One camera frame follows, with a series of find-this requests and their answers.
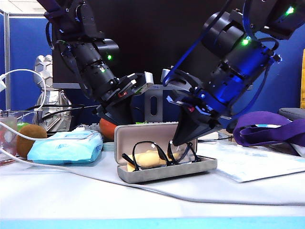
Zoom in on clear plastic container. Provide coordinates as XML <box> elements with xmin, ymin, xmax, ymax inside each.
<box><xmin>15</xmin><ymin>111</ymin><xmax>38</xmax><ymax>126</ymax></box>

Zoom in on grey partition post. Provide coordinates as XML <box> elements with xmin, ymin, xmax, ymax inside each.
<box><xmin>4</xmin><ymin>13</ymin><xmax>11</xmax><ymax>112</ymax></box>

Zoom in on orange fruit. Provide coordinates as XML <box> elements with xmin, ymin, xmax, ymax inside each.
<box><xmin>99</xmin><ymin>118</ymin><xmax>118</xmax><ymax>141</ymax></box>

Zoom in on arched white charger cable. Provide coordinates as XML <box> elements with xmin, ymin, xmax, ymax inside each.
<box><xmin>0</xmin><ymin>69</ymin><xmax>46</xmax><ymax>112</ymax></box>

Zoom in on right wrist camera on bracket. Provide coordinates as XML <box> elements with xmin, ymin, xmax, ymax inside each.
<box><xmin>161</xmin><ymin>68</ymin><xmax>205</xmax><ymax>96</ymax></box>

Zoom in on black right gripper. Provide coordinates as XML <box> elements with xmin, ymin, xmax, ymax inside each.
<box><xmin>166</xmin><ymin>89</ymin><xmax>233</xmax><ymax>146</ymax></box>

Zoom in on black computer monitor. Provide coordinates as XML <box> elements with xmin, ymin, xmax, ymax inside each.
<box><xmin>51</xmin><ymin>0</ymin><xmax>254</xmax><ymax>92</ymax></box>

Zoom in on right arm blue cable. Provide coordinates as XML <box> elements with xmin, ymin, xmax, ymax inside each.
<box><xmin>230</xmin><ymin>59</ymin><xmax>272</xmax><ymax>120</ymax></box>

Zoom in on black computer mouse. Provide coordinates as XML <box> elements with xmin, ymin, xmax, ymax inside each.
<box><xmin>225</xmin><ymin>119</ymin><xmax>239</xmax><ymax>134</ymax></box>

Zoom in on black cable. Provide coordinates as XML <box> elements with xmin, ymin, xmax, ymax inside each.
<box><xmin>25</xmin><ymin>104</ymin><xmax>100</xmax><ymax>120</ymax></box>

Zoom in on grey suede glasses case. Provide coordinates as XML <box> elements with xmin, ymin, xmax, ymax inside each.
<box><xmin>114</xmin><ymin>121</ymin><xmax>218</xmax><ymax>184</ymax></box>

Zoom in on silver robot figurine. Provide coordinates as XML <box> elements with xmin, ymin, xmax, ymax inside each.
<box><xmin>33</xmin><ymin>54</ymin><xmax>73</xmax><ymax>133</ymax></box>

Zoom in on clear plastic cup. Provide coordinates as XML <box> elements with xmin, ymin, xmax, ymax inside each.
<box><xmin>0</xmin><ymin>116</ymin><xmax>19</xmax><ymax>167</ymax></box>

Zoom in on light blue wipes pack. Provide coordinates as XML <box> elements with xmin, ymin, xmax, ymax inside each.
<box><xmin>27</xmin><ymin>130</ymin><xmax>103</xmax><ymax>165</ymax></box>

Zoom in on purple fabric strap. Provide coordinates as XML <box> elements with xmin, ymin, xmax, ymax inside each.
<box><xmin>233</xmin><ymin>111</ymin><xmax>305</xmax><ymax>157</ymax></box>

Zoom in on grey fabric pouch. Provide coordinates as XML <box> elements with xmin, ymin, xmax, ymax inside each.
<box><xmin>278</xmin><ymin>107</ymin><xmax>305</xmax><ymax>121</ymax></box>

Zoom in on yellow cleaning cloth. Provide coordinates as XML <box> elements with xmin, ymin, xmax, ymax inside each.
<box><xmin>125</xmin><ymin>150</ymin><xmax>180</xmax><ymax>172</ymax></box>

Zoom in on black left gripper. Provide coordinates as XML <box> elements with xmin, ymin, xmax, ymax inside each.
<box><xmin>91</xmin><ymin>80</ymin><xmax>143</xmax><ymax>125</ymax></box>

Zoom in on thick white cable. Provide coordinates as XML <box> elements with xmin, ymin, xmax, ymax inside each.
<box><xmin>0</xmin><ymin>147</ymin><xmax>305</xmax><ymax>206</ymax></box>

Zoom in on thin white cable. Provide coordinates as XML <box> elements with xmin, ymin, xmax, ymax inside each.
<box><xmin>0</xmin><ymin>122</ymin><xmax>52</xmax><ymax>141</ymax></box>

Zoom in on documents in clear sleeve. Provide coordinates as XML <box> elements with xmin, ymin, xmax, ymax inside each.
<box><xmin>197</xmin><ymin>142</ymin><xmax>305</xmax><ymax>182</ymax></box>

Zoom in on white and grey keyboard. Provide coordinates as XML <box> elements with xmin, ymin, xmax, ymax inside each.
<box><xmin>71</xmin><ymin>121</ymin><xmax>219</xmax><ymax>141</ymax></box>

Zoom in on black framed glasses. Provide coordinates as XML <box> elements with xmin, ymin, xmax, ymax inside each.
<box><xmin>122</xmin><ymin>140</ymin><xmax>202</xmax><ymax>172</ymax></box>

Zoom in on brown kiwi fruit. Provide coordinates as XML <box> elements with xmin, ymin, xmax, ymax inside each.
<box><xmin>16</xmin><ymin>124</ymin><xmax>48</xmax><ymax>158</ymax></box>

